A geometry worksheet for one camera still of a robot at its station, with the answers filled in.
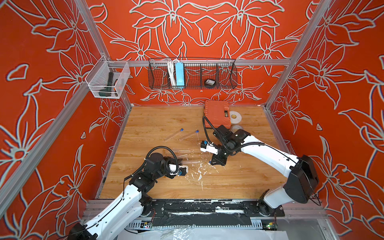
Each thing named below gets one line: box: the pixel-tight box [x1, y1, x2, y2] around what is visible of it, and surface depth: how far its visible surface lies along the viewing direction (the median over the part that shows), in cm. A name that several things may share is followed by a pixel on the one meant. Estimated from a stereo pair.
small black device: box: [204, 78, 216, 86], surface depth 97 cm
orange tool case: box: [204, 100, 231, 129], surface depth 112 cm
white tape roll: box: [229, 110, 242, 124], surface depth 113 cm
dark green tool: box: [98, 72, 114, 97], surface depth 83 cm
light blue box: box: [175, 62, 185, 86], surface depth 92 cm
